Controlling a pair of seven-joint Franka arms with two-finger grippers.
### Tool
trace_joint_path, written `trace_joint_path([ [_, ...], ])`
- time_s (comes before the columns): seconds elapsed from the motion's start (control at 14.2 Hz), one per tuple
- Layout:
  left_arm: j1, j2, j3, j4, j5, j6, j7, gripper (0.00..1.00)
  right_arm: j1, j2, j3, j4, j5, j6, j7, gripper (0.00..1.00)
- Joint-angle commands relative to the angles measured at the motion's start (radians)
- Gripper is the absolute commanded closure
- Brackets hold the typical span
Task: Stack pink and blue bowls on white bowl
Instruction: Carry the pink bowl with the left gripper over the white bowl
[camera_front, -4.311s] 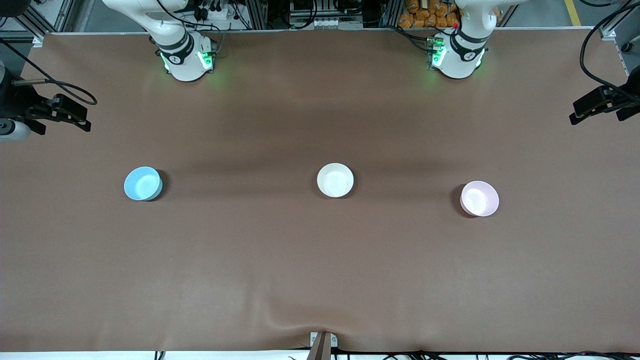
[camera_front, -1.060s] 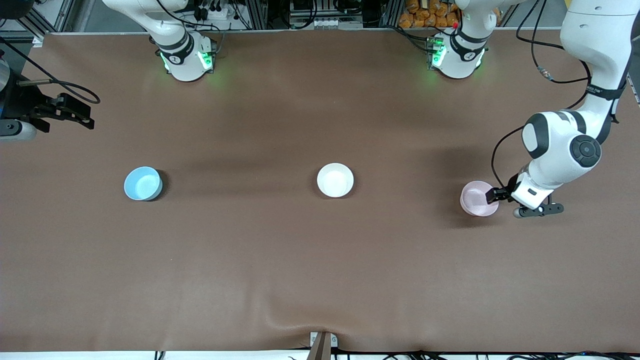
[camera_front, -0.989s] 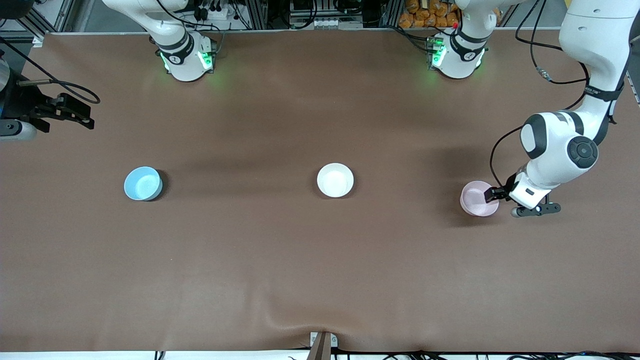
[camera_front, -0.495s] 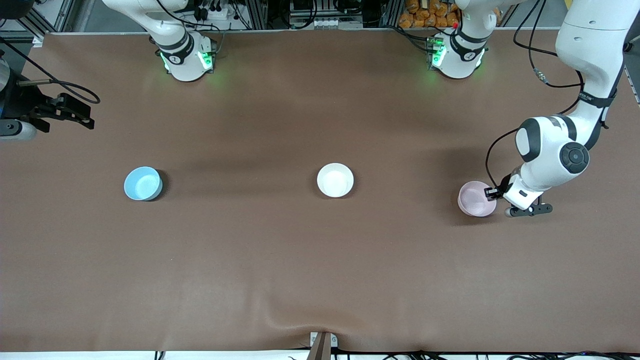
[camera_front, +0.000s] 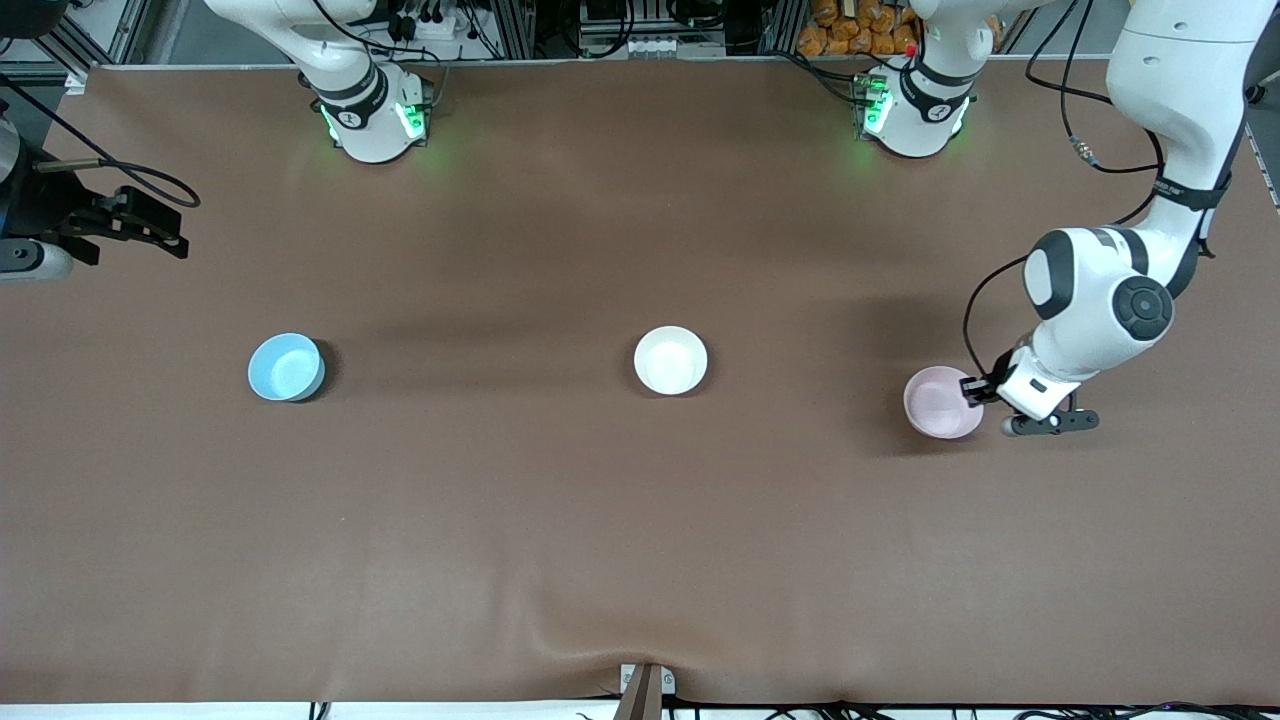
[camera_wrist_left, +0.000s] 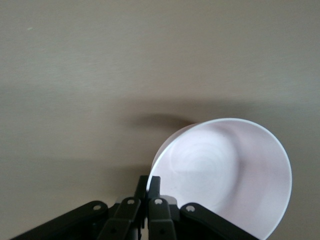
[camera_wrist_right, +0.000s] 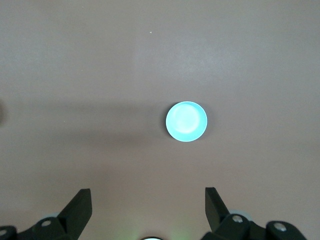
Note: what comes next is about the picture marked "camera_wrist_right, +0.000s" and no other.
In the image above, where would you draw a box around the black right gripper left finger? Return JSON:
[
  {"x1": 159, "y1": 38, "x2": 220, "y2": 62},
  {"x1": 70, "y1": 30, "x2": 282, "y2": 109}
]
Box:
[{"x1": 0, "y1": 188, "x2": 93, "y2": 240}]

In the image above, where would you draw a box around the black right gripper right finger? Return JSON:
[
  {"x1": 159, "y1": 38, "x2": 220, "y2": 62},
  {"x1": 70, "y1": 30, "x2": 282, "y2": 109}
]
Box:
[{"x1": 201, "y1": 186, "x2": 307, "y2": 240}]

